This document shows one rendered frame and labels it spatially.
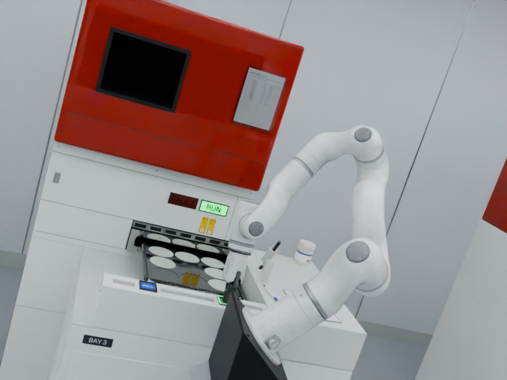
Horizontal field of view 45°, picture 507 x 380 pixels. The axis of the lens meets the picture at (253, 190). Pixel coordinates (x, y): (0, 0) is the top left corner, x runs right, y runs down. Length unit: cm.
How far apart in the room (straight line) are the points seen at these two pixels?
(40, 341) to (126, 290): 88
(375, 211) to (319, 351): 57
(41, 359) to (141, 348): 83
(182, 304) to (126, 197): 67
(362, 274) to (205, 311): 55
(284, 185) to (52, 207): 97
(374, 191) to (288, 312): 45
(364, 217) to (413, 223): 277
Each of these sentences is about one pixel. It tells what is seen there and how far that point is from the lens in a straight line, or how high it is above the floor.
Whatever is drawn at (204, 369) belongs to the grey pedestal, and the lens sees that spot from 190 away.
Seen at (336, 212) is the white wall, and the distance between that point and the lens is 431.
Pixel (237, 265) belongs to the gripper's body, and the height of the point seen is 110.
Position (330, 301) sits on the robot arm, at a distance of 173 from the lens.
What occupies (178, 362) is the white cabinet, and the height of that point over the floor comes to 75.
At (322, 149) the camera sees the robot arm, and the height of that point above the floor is 152.
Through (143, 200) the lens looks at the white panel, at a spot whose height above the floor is 107.
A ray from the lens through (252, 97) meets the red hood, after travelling 237.
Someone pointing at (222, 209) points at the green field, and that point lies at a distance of 250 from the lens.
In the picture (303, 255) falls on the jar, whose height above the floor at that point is 101.
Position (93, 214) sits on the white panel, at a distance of 248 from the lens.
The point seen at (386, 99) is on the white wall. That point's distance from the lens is 424.
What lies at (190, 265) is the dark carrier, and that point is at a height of 90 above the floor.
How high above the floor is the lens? 175
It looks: 12 degrees down
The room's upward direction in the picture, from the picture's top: 18 degrees clockwise
